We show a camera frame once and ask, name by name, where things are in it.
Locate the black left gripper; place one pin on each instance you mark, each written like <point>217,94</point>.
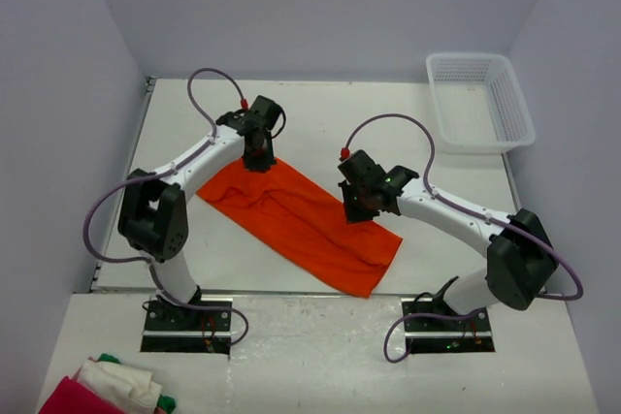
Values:
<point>262,165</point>

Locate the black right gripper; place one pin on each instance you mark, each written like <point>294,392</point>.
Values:
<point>353,215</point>

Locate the orange t shirt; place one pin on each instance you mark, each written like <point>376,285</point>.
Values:
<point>305,224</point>

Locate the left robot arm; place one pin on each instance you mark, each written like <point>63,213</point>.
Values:
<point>153,214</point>

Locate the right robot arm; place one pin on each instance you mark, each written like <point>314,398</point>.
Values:
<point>517,263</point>

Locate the white plastic basket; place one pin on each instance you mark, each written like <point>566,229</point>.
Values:
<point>478,103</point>

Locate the green folded shirt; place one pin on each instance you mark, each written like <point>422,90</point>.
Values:
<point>167,403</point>

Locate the white folded shirt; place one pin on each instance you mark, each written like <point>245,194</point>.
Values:
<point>88,376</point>

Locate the pink folded shirt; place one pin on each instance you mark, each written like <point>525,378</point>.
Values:
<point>70,397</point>

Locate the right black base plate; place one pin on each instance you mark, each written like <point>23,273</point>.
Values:
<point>427,335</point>

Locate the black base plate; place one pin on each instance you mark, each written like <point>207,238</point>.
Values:
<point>427,335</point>
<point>171,329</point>

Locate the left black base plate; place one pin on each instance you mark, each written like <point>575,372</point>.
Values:
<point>171,329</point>

